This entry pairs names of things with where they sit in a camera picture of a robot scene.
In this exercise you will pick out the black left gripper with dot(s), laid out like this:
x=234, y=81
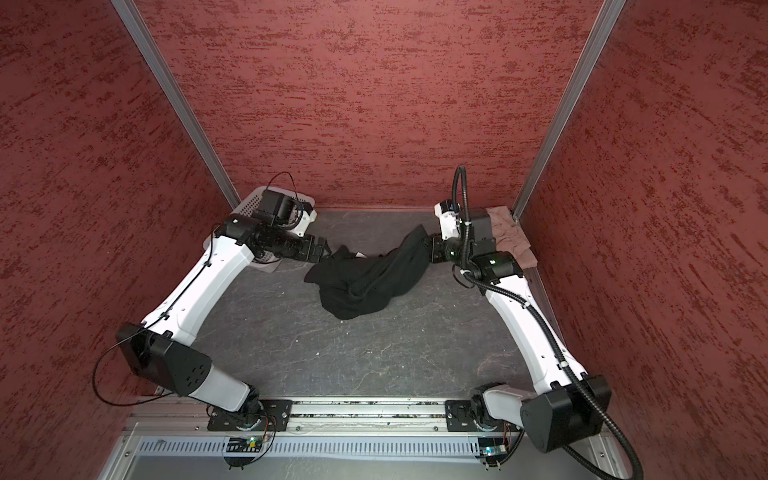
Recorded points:
x=304, y=254

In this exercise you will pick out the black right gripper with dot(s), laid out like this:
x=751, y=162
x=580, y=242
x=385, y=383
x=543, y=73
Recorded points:
x=437, y=243

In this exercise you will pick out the black shorts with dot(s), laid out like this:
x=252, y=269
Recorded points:
x=351, y=286

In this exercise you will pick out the pink drawstring shorts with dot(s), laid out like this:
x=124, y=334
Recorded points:
x=510, y=237

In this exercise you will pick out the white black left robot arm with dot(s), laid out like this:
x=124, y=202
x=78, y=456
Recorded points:
x=159, y=348

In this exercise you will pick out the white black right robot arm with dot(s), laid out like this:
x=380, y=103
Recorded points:
x=564, y=403

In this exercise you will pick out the white perforated plastic basket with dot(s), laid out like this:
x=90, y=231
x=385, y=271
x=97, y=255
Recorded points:
x=268, y=263

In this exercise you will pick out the right green circuit board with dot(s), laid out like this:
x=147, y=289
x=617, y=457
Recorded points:
x=492, y=451

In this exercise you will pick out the green circuit board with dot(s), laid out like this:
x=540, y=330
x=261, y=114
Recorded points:
x=246, y=446
x=492, y=451

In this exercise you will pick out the left green circuit board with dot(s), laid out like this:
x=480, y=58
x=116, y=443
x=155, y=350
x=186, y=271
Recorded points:
x=246, y=446

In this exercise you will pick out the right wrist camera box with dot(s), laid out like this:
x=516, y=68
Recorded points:
x=452, y=222

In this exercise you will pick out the white slotted cable duct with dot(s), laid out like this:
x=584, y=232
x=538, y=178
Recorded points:
x=451, y=448

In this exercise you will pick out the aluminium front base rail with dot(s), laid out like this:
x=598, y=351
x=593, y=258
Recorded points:
x=318, y=416

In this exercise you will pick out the aluminium right corner post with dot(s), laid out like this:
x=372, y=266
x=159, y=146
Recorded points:
x=599, y=34

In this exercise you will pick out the aluminium corner post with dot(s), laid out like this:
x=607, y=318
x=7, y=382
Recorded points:
x=599, y=34
x=135, y=25

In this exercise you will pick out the aluminium left corner post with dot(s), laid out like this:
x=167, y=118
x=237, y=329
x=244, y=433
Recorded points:
x=135, y=25

